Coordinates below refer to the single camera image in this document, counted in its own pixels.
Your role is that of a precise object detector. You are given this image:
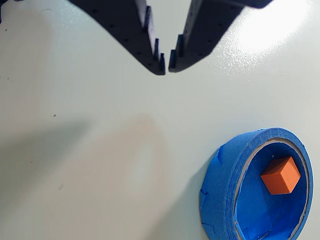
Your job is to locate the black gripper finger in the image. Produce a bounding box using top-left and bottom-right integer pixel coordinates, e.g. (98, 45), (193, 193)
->
(168, 0), (275, 74)
(68, 0), (166, 76)

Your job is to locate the small orange cube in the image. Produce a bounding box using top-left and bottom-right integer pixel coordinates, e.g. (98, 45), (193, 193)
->
(259, 156), (302, 195)

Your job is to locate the blue tape roll bin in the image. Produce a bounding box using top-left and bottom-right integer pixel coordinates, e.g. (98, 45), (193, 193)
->
(199, 127), (314, 240)

